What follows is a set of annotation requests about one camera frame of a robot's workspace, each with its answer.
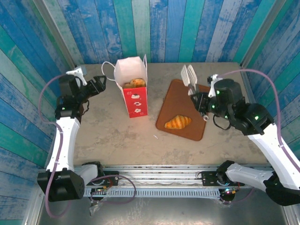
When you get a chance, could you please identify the thin black right wrist wire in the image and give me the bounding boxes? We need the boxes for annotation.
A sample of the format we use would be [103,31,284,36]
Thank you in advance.
[212,114,232,131]

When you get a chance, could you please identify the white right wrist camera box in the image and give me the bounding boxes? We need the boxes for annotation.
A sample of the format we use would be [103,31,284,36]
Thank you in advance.
[207,74,222,98]

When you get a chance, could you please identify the thin black left wrist wire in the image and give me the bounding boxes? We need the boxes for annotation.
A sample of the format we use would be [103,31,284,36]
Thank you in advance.
[81,100,90,115]

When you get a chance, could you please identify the aluminium corner post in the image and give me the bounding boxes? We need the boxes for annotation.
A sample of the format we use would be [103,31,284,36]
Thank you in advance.
[240,0,290,70]
[32,0,78,71]

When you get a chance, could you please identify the white slotted kitchen tongs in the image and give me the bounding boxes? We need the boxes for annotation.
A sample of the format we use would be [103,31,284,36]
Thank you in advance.
[180,64,209,121]

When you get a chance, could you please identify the spiral fake bread roll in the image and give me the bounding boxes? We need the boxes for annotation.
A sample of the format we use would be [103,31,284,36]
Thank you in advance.
[130,78,146,88]

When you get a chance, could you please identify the slotted grey cable duct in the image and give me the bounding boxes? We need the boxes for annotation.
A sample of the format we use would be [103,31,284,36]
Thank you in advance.
[84,188,221,199]

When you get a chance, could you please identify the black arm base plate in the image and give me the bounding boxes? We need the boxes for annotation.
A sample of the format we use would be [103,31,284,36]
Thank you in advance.
[102,171,120,187]
[201,171,245,188]

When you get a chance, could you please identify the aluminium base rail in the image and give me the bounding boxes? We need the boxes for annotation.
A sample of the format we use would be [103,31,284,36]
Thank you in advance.
[35,164,285,189]

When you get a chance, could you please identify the thin black wrist wire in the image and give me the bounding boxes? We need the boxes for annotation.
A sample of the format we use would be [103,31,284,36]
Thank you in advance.
[81,100,90,115]
[212,114,232,131]

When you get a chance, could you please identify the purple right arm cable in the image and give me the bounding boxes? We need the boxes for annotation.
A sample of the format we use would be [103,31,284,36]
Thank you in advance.
[217,68,300,204]

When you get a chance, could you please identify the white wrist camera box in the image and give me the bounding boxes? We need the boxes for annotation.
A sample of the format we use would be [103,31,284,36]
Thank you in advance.
[66,66,87,85]
[207,74,222,98]

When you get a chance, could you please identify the aluminium table side rail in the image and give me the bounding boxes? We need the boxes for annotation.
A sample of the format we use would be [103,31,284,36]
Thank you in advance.
[240,63,261,111]

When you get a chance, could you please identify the fake croissant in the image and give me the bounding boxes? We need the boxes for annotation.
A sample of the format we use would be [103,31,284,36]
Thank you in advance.
[164,114,192,130]

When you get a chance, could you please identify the clear plastic wrapper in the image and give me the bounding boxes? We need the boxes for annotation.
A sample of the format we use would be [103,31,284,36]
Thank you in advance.
[89,199,106,216]

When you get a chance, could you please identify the brown cutting board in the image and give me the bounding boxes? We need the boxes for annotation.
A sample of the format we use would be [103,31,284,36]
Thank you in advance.
[156,79,211,142]

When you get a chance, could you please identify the red and white paper bag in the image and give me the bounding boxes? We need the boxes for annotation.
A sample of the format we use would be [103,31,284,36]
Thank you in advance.
[101,54,149,119]

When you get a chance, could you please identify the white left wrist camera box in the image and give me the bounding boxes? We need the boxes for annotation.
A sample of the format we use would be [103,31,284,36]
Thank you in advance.
[66,66,87,85]

